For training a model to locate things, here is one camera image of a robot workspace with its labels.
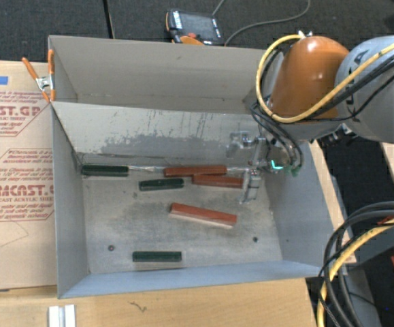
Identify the dark green flat block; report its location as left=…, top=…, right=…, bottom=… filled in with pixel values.
left=80, top=163, right=130, bottom=178
left=131, top=250, right=183, bottom=264
left=138, top=178, right=185, bottom=192

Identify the grey metal bin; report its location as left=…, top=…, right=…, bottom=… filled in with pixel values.
left=48, top=35, right=324, bottom=300

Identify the red-brown flat block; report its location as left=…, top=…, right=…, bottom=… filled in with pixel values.
left=163, top=164, right=229, bottom=178
left=191, top=174, right=244, bottom=189
left=167, top=202, right=238, bottom=230

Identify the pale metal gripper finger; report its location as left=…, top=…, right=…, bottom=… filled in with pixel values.
left=238, top=169, right=253, bottom=205
left=250, top=169, right=263, bottom=199

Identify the brown cardboard board red print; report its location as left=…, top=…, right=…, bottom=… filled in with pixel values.
left=0, top=59, right=59, bottom=294

